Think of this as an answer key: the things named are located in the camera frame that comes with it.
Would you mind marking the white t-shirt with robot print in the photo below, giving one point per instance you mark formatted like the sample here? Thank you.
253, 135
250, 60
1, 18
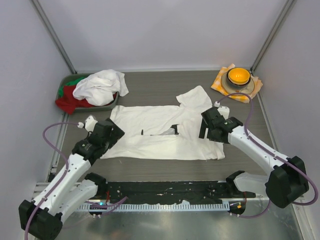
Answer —
165, 132

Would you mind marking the green t-shirt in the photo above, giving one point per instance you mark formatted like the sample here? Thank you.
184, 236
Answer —
70, 83

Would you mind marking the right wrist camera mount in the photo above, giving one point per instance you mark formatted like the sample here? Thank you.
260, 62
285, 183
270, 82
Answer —
220, 110

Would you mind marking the red t-shirt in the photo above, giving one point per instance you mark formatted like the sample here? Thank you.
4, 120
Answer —
91, 98

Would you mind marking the beige ceramic plate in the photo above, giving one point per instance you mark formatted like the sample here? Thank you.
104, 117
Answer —
230, 88

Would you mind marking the orange bowl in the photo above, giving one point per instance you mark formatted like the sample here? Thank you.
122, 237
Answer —
238, 76

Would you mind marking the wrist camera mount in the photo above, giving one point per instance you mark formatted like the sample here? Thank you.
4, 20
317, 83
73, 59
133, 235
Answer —
88, 124
220, 110

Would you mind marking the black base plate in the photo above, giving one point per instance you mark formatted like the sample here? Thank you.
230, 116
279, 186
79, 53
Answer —
171, 192

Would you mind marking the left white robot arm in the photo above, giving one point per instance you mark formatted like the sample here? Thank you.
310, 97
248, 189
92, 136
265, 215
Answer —
44, 216

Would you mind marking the yellow checkered cloth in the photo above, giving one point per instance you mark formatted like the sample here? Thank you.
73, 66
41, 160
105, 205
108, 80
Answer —
216, 85

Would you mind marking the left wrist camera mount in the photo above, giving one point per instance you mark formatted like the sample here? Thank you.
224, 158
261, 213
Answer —
88, 124

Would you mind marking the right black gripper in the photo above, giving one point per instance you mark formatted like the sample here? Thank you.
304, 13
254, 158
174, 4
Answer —
209, 135

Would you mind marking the white slotted cable duct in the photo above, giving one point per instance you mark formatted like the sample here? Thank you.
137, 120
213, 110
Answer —
182, 207

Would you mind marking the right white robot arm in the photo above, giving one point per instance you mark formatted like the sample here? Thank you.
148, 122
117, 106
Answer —
271, 161

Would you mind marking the dark ceramic bowl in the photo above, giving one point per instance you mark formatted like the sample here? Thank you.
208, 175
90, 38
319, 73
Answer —
237, 85

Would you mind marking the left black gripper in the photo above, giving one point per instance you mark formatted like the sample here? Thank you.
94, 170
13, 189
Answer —
116, 134

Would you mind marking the aluminium rail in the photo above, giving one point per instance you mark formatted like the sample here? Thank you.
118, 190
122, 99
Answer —
281, 191

